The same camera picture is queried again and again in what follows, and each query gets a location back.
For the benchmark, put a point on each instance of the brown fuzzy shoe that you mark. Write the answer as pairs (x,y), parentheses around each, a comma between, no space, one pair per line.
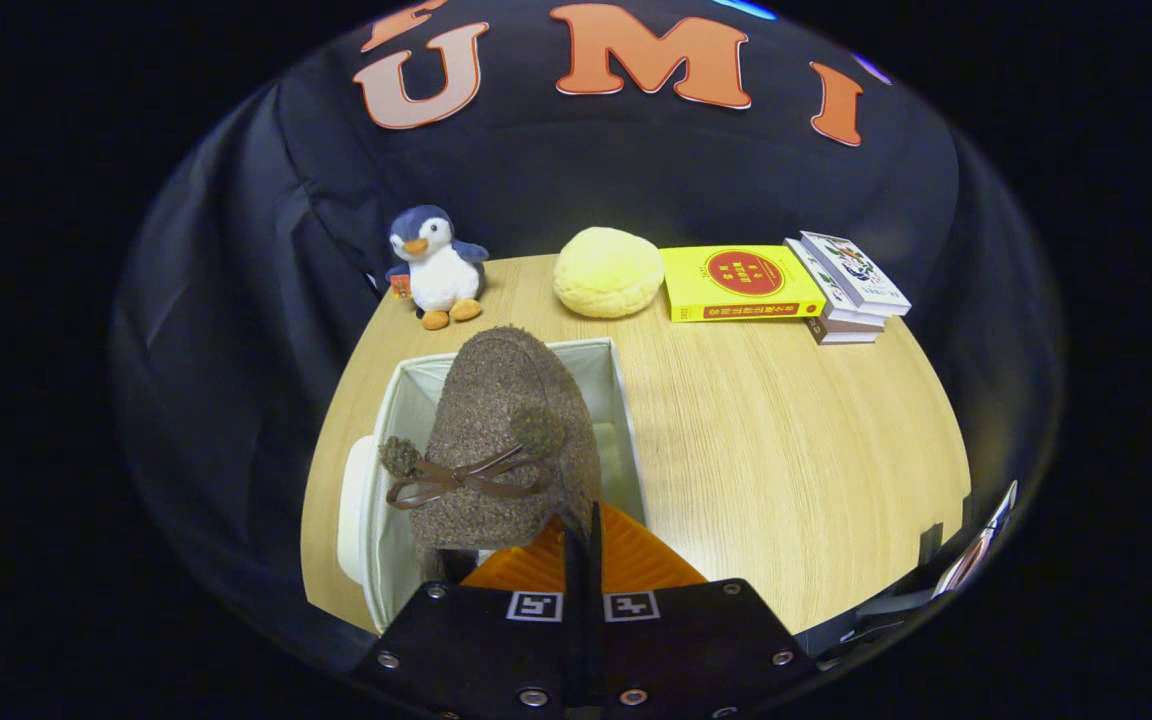
(496,400)

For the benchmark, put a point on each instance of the yellow book with red circle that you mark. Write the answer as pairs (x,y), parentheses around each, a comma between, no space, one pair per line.
(736,280)

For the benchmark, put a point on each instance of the shiny metal bar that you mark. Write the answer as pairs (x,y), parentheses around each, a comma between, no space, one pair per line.
(981,545)

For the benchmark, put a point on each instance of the beige fabric storage box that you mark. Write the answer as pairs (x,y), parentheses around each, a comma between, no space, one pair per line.
(406,400)

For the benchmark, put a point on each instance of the white book with bird print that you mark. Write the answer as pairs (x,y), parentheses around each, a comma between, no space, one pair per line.
(856,270)

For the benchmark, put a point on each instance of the black backdrop cloth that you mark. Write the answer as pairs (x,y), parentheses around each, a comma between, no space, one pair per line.
(236,300)

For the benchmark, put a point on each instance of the penguin plush toy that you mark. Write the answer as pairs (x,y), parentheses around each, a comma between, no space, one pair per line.
(441,275)

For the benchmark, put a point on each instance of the yellow round plush bun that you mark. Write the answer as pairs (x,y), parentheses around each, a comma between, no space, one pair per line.
(606,272)

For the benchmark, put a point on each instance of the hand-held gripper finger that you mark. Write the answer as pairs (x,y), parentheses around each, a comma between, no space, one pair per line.
(576,620)
(596,640)

